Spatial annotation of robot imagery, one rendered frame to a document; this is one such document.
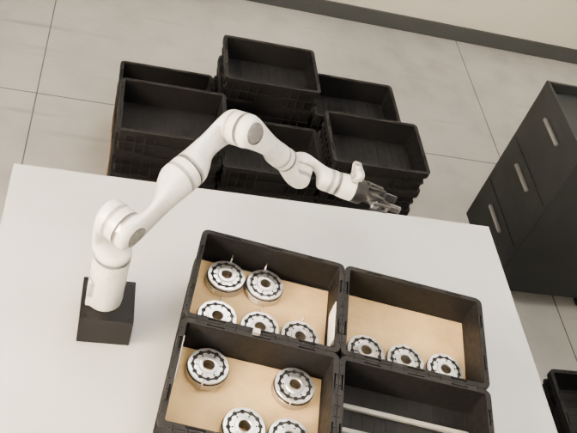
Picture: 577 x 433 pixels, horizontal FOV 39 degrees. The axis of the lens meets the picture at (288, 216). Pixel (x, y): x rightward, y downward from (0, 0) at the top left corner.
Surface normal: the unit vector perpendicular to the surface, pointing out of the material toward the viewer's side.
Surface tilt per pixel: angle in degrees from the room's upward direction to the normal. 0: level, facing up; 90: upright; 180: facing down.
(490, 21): 90
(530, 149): 90
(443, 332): 0
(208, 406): 0
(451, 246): 0
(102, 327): 90
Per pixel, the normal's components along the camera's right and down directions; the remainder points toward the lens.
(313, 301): 0.26, -0.67
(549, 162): -0.96, -0.12
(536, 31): 0.08, 0.73
